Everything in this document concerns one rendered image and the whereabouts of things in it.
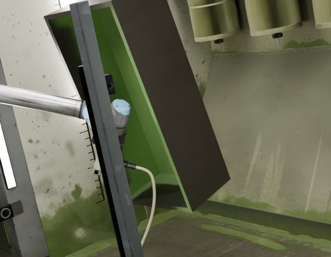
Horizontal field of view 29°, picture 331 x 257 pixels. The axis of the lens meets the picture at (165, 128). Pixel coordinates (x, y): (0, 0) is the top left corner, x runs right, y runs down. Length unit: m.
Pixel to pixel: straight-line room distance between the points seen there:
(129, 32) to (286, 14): 1.23
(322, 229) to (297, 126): 0.71
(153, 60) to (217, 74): 1.69
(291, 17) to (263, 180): 1.06
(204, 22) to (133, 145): 1.05
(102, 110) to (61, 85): 2.13
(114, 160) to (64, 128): 2.11
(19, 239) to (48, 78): 1.04
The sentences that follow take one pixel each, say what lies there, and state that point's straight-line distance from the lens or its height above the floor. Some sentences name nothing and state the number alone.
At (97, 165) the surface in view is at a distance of 3.26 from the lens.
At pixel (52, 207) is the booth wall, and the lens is 4.27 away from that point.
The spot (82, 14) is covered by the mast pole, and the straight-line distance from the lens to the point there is 2.10.
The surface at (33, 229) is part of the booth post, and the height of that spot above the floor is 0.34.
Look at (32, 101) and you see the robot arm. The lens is 3.05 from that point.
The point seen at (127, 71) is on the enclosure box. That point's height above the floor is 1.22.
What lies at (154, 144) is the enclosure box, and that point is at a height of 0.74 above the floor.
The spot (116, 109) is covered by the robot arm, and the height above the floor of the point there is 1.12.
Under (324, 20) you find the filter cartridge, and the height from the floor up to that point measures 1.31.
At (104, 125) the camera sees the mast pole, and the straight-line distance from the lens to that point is 2.13.
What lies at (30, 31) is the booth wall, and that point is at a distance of 4.16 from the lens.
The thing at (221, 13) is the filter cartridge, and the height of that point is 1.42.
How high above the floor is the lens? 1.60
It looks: 11 degrees down
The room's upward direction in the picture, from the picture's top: 11 degrees counter-clockwise
